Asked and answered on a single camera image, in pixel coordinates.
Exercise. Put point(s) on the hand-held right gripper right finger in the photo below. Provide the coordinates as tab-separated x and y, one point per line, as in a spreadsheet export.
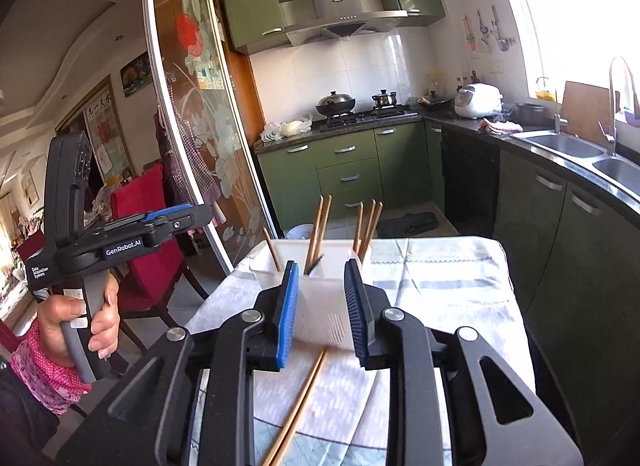
356	316

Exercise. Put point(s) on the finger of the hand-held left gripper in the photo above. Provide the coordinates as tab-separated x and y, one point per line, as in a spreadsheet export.
165	212
185	223

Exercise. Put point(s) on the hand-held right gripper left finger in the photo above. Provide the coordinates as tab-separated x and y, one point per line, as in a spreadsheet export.
287	316

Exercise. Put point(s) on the white plastic utensil holder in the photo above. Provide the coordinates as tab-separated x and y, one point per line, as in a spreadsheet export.
322	311

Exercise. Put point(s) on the hanging kitchen utensils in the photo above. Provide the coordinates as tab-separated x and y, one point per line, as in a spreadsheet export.
492	28

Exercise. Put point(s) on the person's left hand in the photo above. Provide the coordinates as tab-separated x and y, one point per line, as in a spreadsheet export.
55	316

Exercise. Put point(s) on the red chair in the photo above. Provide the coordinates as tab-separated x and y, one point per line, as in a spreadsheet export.
150	266

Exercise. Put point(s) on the dark fork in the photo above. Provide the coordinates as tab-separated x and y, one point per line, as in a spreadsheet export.
314	266

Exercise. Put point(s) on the framed calligraphy scroll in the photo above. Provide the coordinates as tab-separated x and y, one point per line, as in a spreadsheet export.
107	130

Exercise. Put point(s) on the pale blue patterned tablecloth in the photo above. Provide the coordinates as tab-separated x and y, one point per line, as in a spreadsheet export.
450	296

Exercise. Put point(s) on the flower print glass sliding door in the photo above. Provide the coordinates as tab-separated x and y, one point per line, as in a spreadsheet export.
200	120

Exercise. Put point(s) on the black floor mat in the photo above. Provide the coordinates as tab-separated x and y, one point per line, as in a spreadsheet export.
407	224

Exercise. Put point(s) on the white plastic bag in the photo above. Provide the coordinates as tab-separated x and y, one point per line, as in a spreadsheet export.
285	128

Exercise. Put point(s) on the black wok with lid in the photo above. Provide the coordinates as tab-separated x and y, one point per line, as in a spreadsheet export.
335	103

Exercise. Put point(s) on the black gas stove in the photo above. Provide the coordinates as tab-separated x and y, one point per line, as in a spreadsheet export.
370	116

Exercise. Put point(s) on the small dark pot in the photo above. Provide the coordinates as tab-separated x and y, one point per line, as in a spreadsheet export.
384	99

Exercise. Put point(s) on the dark frying pan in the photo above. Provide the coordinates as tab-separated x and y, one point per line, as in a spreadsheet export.
435	101

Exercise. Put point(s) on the pink cloth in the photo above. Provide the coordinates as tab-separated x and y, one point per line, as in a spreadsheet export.
500	125

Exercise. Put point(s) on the white rice cooker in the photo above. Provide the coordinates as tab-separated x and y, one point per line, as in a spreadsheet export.
477	101

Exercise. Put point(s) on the dark kitchen countertop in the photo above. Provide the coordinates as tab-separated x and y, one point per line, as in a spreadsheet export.
550	158

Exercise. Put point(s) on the steel range hood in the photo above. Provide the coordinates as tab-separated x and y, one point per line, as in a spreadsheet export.
340	10

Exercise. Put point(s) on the black cooking pot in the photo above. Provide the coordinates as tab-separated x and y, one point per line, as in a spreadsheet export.
530	114

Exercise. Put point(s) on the steel kitchen sink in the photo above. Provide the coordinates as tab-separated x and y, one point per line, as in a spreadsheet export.
570	143

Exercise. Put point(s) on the small steel faucet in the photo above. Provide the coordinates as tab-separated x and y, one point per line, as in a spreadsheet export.
557	110

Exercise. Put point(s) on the wooden cutting board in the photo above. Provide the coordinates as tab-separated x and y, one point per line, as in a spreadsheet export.
585	110

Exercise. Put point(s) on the tall steel faucet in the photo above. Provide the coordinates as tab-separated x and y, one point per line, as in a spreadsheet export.
612	110

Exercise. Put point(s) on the dark framed wall picture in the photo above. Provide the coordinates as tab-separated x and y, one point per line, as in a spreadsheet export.
136	74

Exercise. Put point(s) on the green wall cabinets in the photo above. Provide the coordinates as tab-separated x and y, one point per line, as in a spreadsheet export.
250	10

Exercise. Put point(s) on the white wall outlet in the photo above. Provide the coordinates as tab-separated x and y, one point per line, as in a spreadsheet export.
496	67

